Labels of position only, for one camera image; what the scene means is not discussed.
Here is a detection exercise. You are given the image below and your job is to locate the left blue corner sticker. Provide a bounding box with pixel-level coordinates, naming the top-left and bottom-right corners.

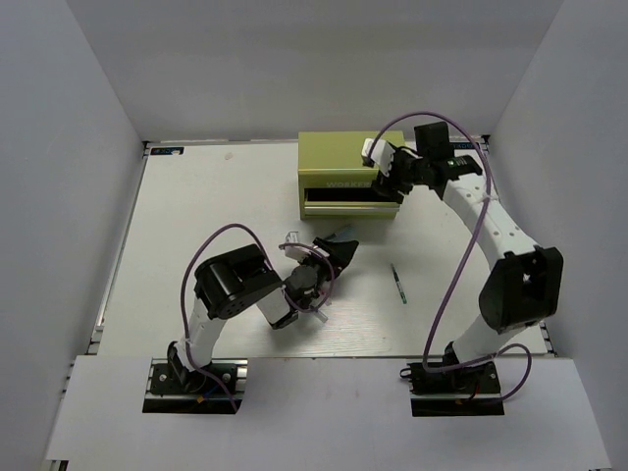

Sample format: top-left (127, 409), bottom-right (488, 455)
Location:
top-left (150, 146), bottom-right (184, 156)

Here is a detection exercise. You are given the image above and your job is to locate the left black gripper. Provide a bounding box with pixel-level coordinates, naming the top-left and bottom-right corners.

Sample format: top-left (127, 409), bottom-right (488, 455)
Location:
top-left (298, 237), bottom-right (358, 288)

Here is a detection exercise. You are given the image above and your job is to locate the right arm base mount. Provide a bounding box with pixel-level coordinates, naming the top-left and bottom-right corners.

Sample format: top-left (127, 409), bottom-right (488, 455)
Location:
top-left (399, 362), bottom-right (504, 418)

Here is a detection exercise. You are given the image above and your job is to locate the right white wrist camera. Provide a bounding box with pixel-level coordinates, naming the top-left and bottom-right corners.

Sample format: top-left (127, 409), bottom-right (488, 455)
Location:
top-left (361, 138), bottom-right (397, 178)

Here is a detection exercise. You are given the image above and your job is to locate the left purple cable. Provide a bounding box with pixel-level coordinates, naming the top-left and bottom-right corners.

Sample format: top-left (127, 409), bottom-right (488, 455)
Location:
top-left (180, 223), bottom-right (340, 413)

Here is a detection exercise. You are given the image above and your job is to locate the dark blue clear pen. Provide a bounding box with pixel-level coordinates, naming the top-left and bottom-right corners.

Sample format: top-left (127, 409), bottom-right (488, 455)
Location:
top-left (312, 310), bottom-right (329, 323)

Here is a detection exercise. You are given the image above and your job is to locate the purple cable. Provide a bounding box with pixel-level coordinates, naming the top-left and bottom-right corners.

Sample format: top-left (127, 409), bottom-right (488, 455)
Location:
top-left (370, 110), bottom-right (534, 407)
top-left (180, 223), bottom-right (340, 413)

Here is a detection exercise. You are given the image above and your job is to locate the silver light blue pen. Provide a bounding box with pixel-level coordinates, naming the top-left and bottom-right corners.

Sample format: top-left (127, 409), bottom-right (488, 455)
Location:
top-left (325, 225), bottom-right (354, 242)

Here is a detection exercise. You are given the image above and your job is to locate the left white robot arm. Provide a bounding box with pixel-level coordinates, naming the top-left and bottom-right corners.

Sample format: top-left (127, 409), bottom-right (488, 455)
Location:
top-left (168, 233), bottom-right (359, 392)

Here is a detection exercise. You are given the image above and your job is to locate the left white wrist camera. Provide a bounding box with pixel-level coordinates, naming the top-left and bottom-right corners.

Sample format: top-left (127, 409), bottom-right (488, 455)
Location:
top-left (279, 231), bottom-right (311, 263)

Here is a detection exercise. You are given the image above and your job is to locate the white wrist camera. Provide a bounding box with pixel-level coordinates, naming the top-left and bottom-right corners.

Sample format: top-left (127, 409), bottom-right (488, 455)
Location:
top-left (279, 231), bottom-right (311, 263)
top-left (361, 138), bottom-right (397, 178)

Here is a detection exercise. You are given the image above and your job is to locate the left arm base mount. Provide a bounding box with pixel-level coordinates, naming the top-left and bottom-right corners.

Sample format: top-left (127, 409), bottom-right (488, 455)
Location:
top-left (142, 359), bottom-right (248, 415)

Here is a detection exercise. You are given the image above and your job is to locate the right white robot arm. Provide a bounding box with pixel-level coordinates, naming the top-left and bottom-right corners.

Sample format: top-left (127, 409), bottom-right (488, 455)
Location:
top-left (361, 122), bottom-right (563, 392)

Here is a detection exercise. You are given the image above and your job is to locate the right blue corner sticker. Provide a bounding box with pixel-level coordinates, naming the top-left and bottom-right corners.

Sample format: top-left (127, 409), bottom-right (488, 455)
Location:
top-left (451, 142), bottom-right (482, 150)

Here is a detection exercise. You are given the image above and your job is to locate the blue corner sticker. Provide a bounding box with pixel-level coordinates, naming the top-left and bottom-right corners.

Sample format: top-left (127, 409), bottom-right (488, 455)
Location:
top-left (451, 142), bottom-right (482, 150)
top-left (150, 146), bottom-right (184, 156)

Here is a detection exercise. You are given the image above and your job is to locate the green metal drawer box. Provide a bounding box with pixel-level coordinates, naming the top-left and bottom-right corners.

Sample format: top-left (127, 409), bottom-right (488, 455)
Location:
top-left (297, 131), bottom-right (400, 220)

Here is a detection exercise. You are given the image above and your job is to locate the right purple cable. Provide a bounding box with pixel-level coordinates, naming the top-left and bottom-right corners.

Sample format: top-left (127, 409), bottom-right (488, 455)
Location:
top-left (370, 110), bottom-right (534, 407)

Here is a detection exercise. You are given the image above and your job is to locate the green teal pen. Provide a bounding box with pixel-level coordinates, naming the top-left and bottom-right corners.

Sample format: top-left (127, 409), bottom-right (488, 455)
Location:
top-left (390, 263), bottom-right (408, 305)

